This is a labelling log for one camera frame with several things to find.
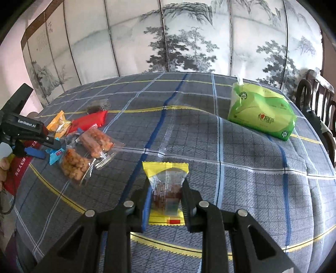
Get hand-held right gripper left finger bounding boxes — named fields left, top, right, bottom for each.
left=34, top=180, right=153, bottom=273

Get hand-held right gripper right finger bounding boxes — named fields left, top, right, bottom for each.
left=180, top=178, right=301, bottom=273

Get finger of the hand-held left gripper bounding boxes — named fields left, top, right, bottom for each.
left=39, top=130, right=67, bottom=151
left=23, top=147, right=47, bottom=160

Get red and gold tin box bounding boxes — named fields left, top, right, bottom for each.
left=4, top=140, right=40, bottom=196

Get yellow snack packet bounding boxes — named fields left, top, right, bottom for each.
left=142, top=161, right=189, bottom=226

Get clear packet of fried snacks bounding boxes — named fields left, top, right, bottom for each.
left=59, top=148, right=97, bottom=187
left=76, top=126, right=124, bottom=160

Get clear packet of dark snacks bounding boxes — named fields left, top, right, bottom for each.
left=87, top=99, right=111, bottom=114

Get person's left hand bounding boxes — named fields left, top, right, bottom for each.
left=0, top=156, right=13, bottom=185

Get orange snack packet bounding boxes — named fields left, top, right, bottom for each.
left=47, top=110, right=72, bottom=138

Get red snack packet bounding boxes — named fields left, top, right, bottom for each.
left=68, top=110, right=109, bottom=135

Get grey checked tablecloth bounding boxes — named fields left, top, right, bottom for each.
left=14, top=72, right=336, bottom=273

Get green tissue pack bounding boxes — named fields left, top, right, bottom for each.
left=227, top=74, right=298, bottom=142

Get painted folding screen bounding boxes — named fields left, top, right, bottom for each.
left=21, top=0, right=324, bottom=106

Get dark wooden chair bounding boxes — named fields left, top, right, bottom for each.
left=296, top=70, right=336, bottom=168

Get black cable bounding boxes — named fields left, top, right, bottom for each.
left=0, top=191, right=16, bottom=215

